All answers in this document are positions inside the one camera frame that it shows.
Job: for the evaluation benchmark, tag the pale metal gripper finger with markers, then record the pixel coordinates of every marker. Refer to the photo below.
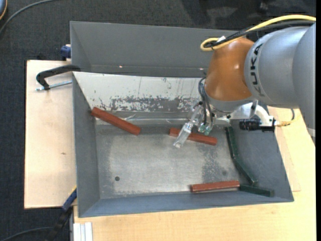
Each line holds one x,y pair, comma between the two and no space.
181,134
185,136

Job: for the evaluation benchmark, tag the red-brown flat block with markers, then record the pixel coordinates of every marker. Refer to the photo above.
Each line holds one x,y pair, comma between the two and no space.
115,120
215,186
200,137

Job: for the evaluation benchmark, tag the grey metal bin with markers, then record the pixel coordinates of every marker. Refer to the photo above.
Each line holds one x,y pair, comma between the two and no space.
155,159

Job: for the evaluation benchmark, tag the dark green flat block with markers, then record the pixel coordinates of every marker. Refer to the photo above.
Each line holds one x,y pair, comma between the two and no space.
245,171
257,190
232,142

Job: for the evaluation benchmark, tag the black cylinder on white bracket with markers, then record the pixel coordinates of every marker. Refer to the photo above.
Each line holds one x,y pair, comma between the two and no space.
249,124

